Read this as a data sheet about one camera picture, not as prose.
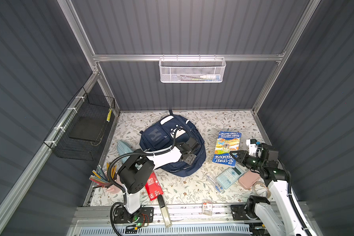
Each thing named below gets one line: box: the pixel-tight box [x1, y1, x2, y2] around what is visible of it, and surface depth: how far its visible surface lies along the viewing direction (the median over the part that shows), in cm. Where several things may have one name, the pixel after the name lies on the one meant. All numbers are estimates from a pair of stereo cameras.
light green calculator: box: [216, 165, 245, 190], surface depth 86 cm
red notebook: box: [144, 172, 164, 202], surface depth 85 cm
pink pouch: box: [238, 170, 261, 189], surface depth 82 cm
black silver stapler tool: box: [157, 194, 173, 228], surface depth 73 cm
